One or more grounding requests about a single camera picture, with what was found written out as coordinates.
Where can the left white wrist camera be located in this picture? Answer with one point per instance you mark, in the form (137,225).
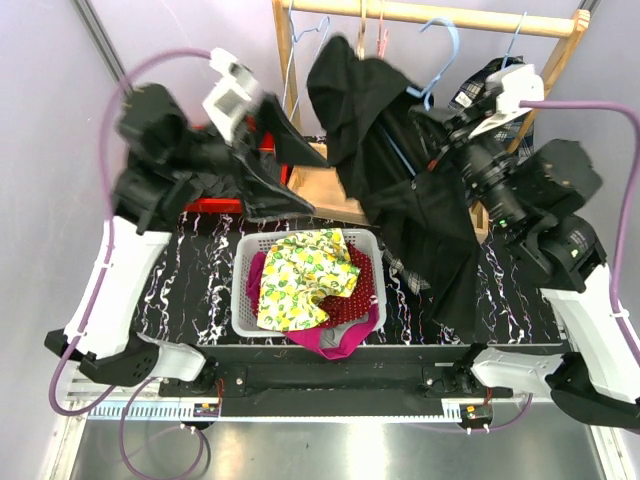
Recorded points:
(229,101)

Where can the light blue wire hanger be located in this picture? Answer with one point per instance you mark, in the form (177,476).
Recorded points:
(302,44)

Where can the wooden clothes rack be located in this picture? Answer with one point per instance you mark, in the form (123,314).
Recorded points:
(321,187)

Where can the wooden hanger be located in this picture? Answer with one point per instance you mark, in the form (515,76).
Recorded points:
(360,45)

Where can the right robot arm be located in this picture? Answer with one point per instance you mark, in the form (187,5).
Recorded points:
(535,206)

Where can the white plastic basket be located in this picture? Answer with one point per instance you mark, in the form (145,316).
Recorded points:
(243,320)

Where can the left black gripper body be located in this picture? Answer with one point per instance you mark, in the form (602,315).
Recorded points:
(242,139)

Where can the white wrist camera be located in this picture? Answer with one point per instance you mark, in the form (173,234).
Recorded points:
(511,86)
(229,101)

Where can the red polka dot skirt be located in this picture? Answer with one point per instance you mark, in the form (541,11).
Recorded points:
(342,310)

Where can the dark grey garment in bin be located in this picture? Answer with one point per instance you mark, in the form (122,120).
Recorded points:
(216,186)

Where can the magenta skirt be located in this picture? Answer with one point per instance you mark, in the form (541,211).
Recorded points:
(334,343)

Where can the lemon print skirt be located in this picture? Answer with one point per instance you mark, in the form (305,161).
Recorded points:
(299,272)

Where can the plaid skirt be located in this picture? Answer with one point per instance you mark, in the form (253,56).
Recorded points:
(470,90)

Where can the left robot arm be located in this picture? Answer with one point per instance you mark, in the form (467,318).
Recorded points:
(165,157)

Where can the blue hanger of plaid skirt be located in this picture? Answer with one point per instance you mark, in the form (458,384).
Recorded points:
(508,52)

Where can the black skirt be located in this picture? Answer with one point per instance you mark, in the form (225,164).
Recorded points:
(375,147)

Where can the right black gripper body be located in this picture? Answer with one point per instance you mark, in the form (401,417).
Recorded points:
(456,144)

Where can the red plastic bin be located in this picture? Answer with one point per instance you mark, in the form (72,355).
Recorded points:
(215,204)

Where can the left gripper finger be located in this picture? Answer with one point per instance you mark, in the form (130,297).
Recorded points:
(261,192)
(291,148)

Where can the pink wire hanger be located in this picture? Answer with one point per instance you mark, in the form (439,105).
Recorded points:
(382,32)

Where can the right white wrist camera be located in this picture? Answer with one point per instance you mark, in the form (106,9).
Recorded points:
(511,86)

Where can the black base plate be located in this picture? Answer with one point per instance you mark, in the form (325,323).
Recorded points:
(288,383)

